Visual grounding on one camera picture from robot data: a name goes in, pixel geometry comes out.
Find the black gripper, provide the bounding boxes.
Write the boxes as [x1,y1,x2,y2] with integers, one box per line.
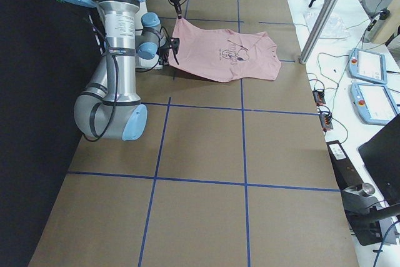
[157,37,180,66]
[170,0,183,19]

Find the pink Snoopy t-shirt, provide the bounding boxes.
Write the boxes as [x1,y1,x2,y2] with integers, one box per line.
[171,18,281,83]

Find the blue tape grid lines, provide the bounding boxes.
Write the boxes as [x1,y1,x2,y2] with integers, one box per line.
[67,0,347,266]

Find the upper orange circuit board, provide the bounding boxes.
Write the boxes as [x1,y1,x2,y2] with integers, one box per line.
[312,89,326,106]

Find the orange circuit board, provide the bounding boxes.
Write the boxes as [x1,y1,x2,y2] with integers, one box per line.
[312,89,326,106]
[319,111,333,133]

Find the clear plastic bag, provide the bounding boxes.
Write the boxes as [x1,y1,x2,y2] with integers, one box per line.
[304,11,350,39]

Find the lower orange circuit board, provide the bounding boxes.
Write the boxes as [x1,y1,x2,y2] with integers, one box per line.
[319,111,333,133]

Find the upper teach pendant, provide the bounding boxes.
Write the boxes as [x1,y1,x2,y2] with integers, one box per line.
[348,48,388,84]

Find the teach pendant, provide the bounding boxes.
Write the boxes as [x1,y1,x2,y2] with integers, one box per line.
[350,83,399,126]
[348,48,388,84]

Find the grey chair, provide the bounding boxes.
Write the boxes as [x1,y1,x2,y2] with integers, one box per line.
[362,0,392,18]

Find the lower teach pendant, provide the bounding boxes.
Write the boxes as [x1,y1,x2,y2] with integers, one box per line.
[350,83,399,126]

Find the black box with label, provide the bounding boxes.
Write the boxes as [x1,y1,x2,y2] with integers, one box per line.
[326,140,363,190]

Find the aluminium frame post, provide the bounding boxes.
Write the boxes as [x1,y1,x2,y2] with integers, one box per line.
[299,0,338,64]

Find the green wire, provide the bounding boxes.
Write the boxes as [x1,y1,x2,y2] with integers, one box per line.
[307,16,376,143]

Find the black metal camera mount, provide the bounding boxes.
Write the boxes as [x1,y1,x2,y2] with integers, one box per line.
[341,183,399,246]

